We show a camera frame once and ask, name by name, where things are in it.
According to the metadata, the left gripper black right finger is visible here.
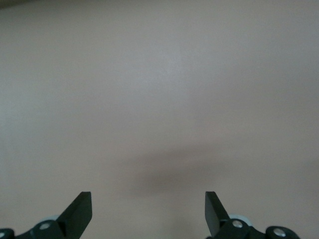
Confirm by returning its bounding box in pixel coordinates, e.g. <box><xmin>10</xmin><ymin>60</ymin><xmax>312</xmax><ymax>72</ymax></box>
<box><xmin>205</xmin><ymin>191</ymin><xmax>300</xmax><ymax>239</ymax></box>

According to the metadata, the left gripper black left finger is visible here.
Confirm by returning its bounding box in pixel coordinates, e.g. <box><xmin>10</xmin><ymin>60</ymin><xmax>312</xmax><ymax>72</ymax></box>
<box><xmin>0</xmin><ymin>191</ymin><xmax>93</xmax><ymax>239</ymax></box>

